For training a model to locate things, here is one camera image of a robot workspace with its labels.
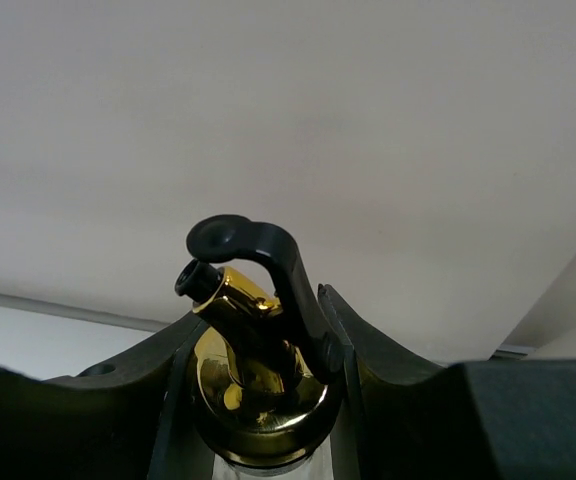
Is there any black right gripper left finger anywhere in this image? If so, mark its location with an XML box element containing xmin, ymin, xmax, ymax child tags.
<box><xmin>0</xmin><ymin>314</ymin><xmax>208</xmax><ymax>479</ymax></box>

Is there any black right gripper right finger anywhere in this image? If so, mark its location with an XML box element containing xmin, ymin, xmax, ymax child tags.
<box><xmin>318</xmin><ymin>285</ymin><xmax>576</xmax><ymax>479</ymax></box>

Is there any dark-filled gold-spout oil bottle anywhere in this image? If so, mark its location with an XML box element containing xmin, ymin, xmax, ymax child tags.
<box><xmin>174</xmin><ymin>214</ymin><xmax>343</xmax><ymax>471</ymax></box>

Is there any aluminium side rail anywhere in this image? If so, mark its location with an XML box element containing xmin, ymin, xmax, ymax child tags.
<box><xmin>490</xmin><ymin>344</ymin><xmax>537</xmax><ymax>361</ymax></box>

